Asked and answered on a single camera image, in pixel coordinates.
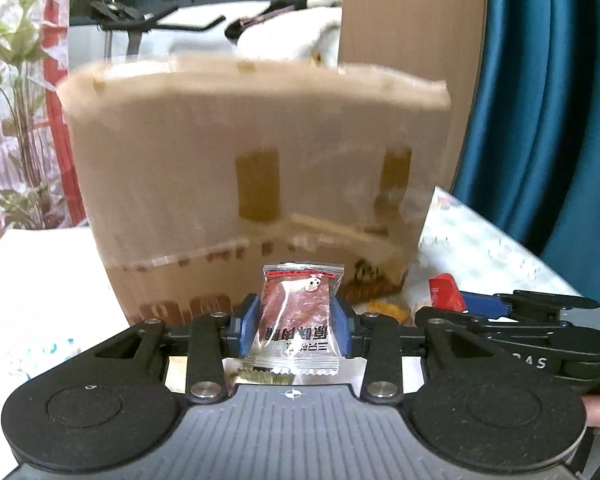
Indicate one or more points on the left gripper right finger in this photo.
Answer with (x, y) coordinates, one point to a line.
(375, 338)

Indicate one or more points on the white quilted blanket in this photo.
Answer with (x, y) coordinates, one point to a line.
(310, 35)

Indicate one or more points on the cardboard box with plastic liner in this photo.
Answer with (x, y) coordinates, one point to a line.
(197, 171)

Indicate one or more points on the black garment on blanket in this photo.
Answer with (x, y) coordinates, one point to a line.
(276, 7)

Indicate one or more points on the red printed backdrop cloth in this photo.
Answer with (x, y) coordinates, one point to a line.
(39, 189)

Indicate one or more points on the wooden panel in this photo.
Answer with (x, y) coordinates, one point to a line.
(432, 39)

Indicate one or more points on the orange snack packet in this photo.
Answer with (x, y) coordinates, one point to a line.
(401, 315)

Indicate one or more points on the brown jerky packet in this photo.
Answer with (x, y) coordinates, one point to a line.
(294, 334)

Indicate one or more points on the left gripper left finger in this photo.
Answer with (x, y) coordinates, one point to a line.
(214, 337)

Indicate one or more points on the red snack packet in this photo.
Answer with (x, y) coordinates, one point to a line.
(445, 295)

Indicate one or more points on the black exercise bike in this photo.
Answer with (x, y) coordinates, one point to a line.
(113, 17)

